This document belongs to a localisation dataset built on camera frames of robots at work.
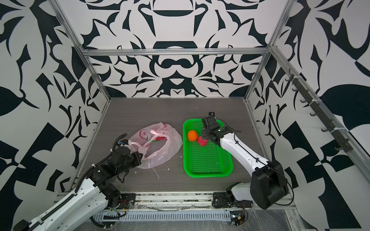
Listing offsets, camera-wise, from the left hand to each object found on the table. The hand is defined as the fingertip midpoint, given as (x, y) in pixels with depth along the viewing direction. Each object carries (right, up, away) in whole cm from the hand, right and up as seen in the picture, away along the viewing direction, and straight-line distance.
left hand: (142, 152), depth 80 cm
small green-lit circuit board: (+49, -29, -10) cm, 58 cm away
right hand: (+37, +12, +6) cm, 39 cm away
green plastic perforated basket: (+36, -7, +7) cm, 38 cm away
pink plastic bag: (+7, +3, +11) cm, 13 cm away
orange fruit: (+28, +7, +13) cm, 32 cm away
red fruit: (+34, +4, +9) cm, 35 cm away
